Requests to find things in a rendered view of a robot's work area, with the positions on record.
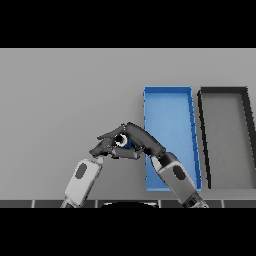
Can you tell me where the blue bin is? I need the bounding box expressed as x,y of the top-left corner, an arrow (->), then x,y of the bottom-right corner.
143,86 -> 203,192

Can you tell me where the blue pipe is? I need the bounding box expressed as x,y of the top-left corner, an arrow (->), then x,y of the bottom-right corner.
114,133 -> 133,150

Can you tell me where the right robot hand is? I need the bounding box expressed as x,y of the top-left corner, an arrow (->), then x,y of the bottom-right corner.
122,121 -> 167,160

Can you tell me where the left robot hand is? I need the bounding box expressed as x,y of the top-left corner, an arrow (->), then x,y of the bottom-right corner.
88,124 -> 140,160

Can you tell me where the dark grey bin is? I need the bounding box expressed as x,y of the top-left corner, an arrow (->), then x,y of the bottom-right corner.
197,86 -> 256,190

